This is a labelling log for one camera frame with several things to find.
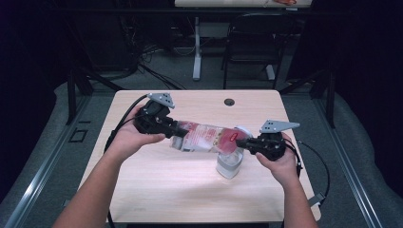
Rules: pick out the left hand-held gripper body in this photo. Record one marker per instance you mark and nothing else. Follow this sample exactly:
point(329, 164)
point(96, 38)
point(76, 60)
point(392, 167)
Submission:
point(153, 118)

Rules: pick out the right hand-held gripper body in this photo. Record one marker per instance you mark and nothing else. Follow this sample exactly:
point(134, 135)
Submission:
point(269, 145)

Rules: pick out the white container lid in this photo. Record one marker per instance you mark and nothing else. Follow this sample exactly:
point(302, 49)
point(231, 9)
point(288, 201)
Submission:
point(244, 129)

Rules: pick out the white square container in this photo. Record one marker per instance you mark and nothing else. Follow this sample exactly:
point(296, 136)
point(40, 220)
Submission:
point(228, 166)

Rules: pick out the red and white refill pouch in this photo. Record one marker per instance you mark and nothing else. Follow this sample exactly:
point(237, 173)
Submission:
point(206, 137)

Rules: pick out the person's right hand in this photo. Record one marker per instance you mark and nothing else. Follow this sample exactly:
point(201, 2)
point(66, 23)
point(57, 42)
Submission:
point(285, 167)

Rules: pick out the person's left hand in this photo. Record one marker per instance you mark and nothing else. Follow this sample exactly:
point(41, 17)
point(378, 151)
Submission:
point(130, 139)

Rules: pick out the white desk foot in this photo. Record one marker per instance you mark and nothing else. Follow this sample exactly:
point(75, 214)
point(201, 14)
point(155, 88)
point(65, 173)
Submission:
point(270, 72)

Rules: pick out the black metal stand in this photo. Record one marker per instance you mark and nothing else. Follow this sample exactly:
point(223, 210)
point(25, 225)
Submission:
point(76, 91)
point(323, 91)

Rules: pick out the white desk leg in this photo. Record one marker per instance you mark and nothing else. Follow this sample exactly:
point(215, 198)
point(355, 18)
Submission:
point(197, 50)

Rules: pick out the square floor socket plate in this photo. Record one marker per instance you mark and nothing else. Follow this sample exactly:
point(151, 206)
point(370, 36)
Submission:
point(78, 135)

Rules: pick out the black folding chair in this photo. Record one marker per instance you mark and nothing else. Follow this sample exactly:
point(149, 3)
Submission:
point(256, 41)

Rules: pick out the metal floor rail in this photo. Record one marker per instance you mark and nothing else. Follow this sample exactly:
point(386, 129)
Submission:
point(41, 177)
point(348, 164)

